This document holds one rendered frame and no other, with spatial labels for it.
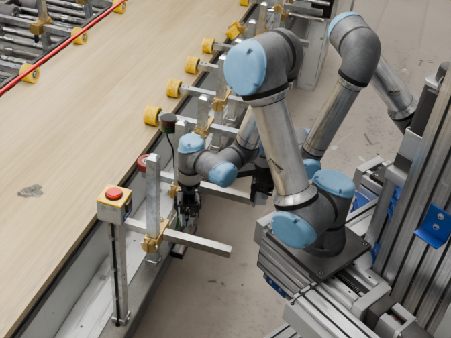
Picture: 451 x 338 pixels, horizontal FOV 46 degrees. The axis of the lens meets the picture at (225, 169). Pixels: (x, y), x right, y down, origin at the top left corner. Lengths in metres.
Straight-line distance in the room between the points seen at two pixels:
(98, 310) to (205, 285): 0.98
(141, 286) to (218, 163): 0.57
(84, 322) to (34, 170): 0.57
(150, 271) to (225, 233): 1.20
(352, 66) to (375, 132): 2.63
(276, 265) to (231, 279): 1.13
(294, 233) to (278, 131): 0.26
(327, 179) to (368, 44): 0.40
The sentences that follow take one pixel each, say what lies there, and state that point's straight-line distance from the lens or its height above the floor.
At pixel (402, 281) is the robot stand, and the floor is 0.98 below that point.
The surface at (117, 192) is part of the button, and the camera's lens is 1.39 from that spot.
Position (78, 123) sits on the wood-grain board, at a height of 0.90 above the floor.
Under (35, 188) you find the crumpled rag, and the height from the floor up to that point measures 0.91.
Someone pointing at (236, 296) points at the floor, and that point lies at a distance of 2.75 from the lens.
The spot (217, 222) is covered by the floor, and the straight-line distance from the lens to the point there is 3.10.
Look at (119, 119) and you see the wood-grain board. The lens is 2.28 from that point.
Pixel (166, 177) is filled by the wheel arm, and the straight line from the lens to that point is 2.03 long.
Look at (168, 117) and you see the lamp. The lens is 1.84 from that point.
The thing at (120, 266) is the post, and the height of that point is 0.97.
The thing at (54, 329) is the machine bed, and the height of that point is 0.65.
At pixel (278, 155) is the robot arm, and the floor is 1.39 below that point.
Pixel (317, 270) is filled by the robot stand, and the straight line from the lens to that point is 1.51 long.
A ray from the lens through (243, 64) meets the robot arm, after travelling 1.22.
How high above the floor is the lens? 2.13
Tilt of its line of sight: 38 degrees down
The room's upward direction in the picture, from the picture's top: 6 degrees clockwise
